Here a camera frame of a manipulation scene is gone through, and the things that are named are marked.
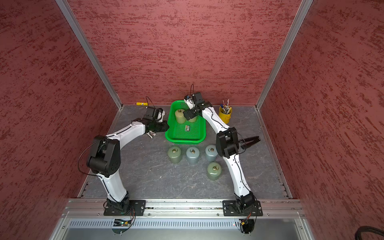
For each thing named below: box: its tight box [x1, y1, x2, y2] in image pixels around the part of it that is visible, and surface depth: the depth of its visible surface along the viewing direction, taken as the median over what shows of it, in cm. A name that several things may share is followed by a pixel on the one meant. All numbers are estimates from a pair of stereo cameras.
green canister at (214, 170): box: [207, 162, 222, 181], surface depth 81 cm
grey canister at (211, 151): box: [205, 144, 219, 162], surface depth 87 cm
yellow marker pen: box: [136, 102, 148, 106], surface depth 124 cm
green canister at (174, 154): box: [167, 146, 182, 164], surface depth 87 cm
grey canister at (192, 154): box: [186, 146, 200, 164], surface depth 87 cm
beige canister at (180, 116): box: [175, 109, 187, 124], surface depth 106 cm
